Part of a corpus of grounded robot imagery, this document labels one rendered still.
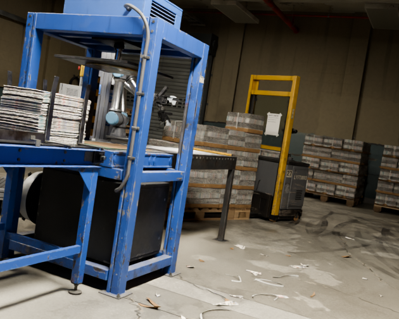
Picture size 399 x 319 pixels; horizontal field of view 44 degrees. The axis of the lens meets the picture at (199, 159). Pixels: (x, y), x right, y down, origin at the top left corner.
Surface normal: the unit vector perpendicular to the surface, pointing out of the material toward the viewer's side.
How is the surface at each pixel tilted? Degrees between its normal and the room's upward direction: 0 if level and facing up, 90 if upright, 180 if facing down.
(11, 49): 90
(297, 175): 90
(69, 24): 90
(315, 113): 90
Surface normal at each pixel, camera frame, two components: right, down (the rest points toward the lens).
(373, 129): -0.43, -0.02
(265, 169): -0.72, -0.07
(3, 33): 0.89, 0.16
